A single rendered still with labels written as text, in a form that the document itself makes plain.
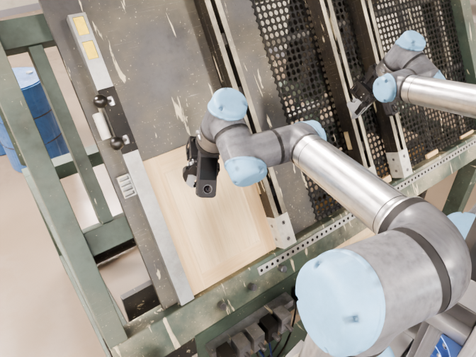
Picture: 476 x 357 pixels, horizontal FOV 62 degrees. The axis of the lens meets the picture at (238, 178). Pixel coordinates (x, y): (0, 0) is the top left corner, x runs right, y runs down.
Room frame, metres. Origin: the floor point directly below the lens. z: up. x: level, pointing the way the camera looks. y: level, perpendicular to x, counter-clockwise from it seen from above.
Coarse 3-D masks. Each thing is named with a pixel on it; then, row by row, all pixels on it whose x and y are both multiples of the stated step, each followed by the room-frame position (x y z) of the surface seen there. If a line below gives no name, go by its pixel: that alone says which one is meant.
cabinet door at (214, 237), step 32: (160, 160) 1.06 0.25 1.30; (160, 192) 1.00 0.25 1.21; (192, 192) 1.05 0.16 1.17; (224, 192) 1.09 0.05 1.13; (256, 192) 1.14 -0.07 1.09; (192, 224) 0.98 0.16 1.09; (224, 224) 1.02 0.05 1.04; (256, 224) 1.07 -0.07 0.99; (192, 256) 0.91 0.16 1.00; (224, 256) 0.96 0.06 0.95; (256, 256) 1.00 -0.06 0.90; (192, 288) 0.85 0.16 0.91
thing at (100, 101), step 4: (96, 96) 0.98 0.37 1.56; (100, 96) 0.98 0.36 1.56; (104, 96) 0.99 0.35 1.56; (112, 96) 1.08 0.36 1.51; (96, 100) 0.97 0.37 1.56; (100, 100) 0.97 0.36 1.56; (104, 100) 0.98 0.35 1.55; (108, 100) 1.05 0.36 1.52; (112, 100) 1.08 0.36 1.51; (96, 104) 0.97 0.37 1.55; (100, 104) 0.97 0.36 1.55; (104, 104) 0.98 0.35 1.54; (112, 104) 1.07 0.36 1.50
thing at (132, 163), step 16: (80, 16) 1.20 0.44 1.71; (80, 48) 1.15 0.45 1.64; (96, 48) 1.16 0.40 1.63; (96, 64) 1.14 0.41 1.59; (96, 80) 1.11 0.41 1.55; (112, 128) 1.04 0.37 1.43; (128, 160) 1.01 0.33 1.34; (144, 176) 1.00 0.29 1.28; (144, 192) 0.97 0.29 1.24; (144, 208) 0.94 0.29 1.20; (160, 224) 0.93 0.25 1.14; (160, 240) 0.89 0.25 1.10; (160, 256) 0.88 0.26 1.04; (176, 256) 0.88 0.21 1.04; (176, 272) 0.85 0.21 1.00; (176, 288) 0.82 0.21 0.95
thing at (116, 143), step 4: (124, 136) 1.03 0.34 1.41; (128, 136) 1.04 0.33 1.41; (112, 140) 0.93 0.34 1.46; (116, 140) 0.93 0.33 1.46; (120, 140) 0.94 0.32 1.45; (124, 140) 1.00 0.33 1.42; (128, 140) 1.02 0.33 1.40; (112, 144) 0.92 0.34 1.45; (116, 144) 0.92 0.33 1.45; (120, 144) 0.93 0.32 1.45; (112, 148) 0.93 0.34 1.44; (116, 148) 0.92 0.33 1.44; (120, 148) 0.93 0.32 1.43
